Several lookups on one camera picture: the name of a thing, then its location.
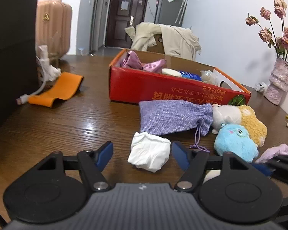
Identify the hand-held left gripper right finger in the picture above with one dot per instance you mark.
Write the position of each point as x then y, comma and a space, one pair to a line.
181, 155

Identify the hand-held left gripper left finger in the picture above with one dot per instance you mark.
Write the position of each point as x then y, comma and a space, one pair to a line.
105, 153

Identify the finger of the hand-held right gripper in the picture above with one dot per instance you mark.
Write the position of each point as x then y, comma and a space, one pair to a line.
286, 160
284, 176

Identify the fluffy purple headband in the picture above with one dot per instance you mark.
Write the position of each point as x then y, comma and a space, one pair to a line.
277, 151

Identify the white cloth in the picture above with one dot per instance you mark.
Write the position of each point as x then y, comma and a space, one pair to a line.
150, 152

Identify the yellow plush toy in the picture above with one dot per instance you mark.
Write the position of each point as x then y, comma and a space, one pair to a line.
253, 124

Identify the blue plush toy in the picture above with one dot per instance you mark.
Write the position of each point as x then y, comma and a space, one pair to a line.
235, 143

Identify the white plush toy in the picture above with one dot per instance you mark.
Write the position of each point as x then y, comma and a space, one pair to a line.
226, 115

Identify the red cardboard box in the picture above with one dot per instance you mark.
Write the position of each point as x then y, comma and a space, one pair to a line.
158, 88

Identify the blue and white tissue packet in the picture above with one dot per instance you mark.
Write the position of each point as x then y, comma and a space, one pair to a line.
189, 75

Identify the clear plastic cotton bag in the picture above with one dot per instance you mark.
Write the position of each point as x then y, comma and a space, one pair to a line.
209, 76

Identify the white round sponge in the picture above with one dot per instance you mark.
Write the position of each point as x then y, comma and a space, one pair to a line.
171, 72

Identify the purple satin bow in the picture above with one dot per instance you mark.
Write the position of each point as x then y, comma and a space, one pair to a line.
134, 61

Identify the small white jar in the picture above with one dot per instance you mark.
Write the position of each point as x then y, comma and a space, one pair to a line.
261, 86

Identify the orange cloth strip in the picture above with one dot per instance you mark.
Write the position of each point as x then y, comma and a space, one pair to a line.
62, 88

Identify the pink textured vase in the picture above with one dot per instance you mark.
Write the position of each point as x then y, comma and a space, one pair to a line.
279, 81

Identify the cream jacket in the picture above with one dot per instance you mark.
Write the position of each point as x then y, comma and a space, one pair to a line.
177, 40

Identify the dried pink roses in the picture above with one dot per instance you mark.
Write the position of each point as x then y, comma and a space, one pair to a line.
280, 36

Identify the dark brown door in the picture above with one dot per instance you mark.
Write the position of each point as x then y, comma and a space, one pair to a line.
122, 21

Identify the pink suitcase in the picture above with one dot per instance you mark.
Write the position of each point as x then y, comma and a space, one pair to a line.
54, 26

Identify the black paper bag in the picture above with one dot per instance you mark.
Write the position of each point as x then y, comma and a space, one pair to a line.
12, 52

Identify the white folded umbrella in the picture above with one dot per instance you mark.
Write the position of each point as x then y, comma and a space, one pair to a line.
181, 9

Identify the grey refrigerator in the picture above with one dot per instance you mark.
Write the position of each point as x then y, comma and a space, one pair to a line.
168, 9

